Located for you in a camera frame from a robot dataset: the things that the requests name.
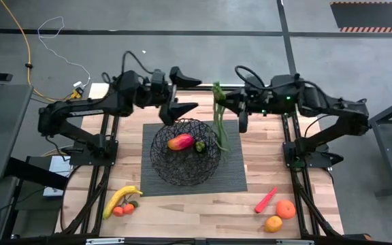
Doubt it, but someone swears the yellow cable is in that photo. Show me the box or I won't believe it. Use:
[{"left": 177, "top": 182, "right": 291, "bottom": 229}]
[{"left": 0, "top": 0, "right": 78, "bottom": 103}]

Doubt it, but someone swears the green long bean bundle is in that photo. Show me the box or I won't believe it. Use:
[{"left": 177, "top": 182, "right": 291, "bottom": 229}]
[{"left": 211, "top": 81, "right": 231, "bottom": 153}]

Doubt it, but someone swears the small yellow-orange citrus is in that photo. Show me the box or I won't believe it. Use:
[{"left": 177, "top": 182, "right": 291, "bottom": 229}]
[{"left": 263, "top": 215, "right": 284, "bottom": 234}]

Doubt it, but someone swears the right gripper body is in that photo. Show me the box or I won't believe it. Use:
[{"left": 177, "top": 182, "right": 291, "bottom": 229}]
[{"left": 241, "top": 75, "right": 276, "bottom": 116}]

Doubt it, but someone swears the orange tomato cluster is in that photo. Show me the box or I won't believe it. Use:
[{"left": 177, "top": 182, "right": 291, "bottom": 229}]
[{"left": 112, "top": 194, "right": 140, "bottom": 218}]

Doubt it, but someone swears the black aluminium table frame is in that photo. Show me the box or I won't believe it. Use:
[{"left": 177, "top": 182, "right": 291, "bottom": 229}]
[{"left": 54, "top": 83, "right": 345, "bottom": 245}]

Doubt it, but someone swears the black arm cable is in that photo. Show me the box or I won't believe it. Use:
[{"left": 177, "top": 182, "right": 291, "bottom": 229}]
[
  {"left": 233, "top": 65, "right": 301, "bottom": 90},
  {"left": 120, "top": 50, "right": 155, "bottom": 74}
]

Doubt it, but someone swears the grey side table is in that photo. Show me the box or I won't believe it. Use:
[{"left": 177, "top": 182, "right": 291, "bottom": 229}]
[{"left": 0, "top": 83, "right": 34, "bottom": 183}]

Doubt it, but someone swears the grey woven placemat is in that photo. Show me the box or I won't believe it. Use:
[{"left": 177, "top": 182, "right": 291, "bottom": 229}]
[{"left": 140, "top": 119, "right": 248, "bottom": 197}]

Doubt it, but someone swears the white box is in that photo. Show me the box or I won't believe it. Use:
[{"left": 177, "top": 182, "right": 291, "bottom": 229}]
[{"left": 42, "top": 155, "right": 74, "bottom": 198}]

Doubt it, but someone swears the yellow black cable plug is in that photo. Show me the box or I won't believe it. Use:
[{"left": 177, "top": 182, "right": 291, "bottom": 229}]
[{"left": 69, "top": 86, "right": 83, "bottom": 100}]

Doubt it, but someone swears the silver frame bracket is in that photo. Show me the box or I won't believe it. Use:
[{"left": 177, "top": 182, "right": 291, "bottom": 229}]
[
  {"left": 276, "top": 239, "right": 315, "bottom": 245},
  {"left": 85, "top": 238, "right": 126, "bottom": 245}
]

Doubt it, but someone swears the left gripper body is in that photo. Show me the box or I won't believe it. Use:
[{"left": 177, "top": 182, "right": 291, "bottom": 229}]
[{"left": 136, "top": 69, "right": 179, "bottom": 110}]

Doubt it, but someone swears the black hazard-striped floor mat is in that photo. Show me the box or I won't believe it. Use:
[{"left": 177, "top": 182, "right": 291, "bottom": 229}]
[{"left": 329, "top": 1, "right": 392, "bottom": 34}]

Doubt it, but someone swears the red yellow mango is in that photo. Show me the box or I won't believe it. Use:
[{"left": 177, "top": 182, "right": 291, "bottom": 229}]
[{"left": 167, "top": 133, "right": 196, "bottom": 152}]

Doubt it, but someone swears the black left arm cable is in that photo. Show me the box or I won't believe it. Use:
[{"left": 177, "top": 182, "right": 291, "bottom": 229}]
[{"left": 120, "top": 50, "right": 155, "bottom": 74}]

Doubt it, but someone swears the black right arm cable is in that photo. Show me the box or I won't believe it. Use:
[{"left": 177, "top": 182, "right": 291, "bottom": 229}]
[{"left": 233, "top": 65, "right": 301, "bottom": 90}]

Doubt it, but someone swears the grey metal table frame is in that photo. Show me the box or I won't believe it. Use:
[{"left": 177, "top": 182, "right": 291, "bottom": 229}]
[{"left": 367, "top": 92, "right": 392, "bottom": 199}]

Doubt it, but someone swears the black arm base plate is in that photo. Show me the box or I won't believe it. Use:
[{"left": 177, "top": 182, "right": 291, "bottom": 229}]
[
  {"left": 69, "top": 139, "right": 119, "bottom": 167},
  {"left": 282, "top": 141, "right": 333, "bottom": 170}
]

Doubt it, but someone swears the yellow banana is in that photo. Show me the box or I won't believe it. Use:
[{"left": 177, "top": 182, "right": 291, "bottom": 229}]
[{"left": 102, "top": 185, "right": 144, "bottom": 221}]

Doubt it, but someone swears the white cable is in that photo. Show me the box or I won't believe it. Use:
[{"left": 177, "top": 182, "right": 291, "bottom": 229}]
[{"left": 37, "top": 16, "right": 92, "bottom": 90}]

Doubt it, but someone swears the large orange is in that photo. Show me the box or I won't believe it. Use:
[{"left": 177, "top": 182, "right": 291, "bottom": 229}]
[{"left": 276, "top": 199, "right": 297, "bottom": 220}]

